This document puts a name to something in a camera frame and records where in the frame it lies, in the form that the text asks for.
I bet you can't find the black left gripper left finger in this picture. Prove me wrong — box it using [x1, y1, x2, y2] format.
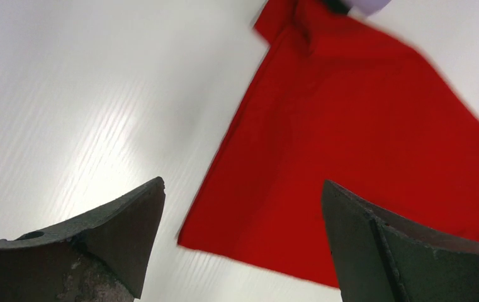
[0, 177, 166, 301]

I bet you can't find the lavender folded t shirt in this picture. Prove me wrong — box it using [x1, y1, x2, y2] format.
[346, 0, 391, 16]

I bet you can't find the black folded t shirt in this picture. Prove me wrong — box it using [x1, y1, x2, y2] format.
[322, 0, 351, 15]

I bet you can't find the red t shirt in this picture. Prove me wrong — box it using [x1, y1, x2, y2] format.
[178, 1, 479, 287]

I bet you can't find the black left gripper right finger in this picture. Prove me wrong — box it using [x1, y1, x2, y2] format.
[321, 181, 479, 302]

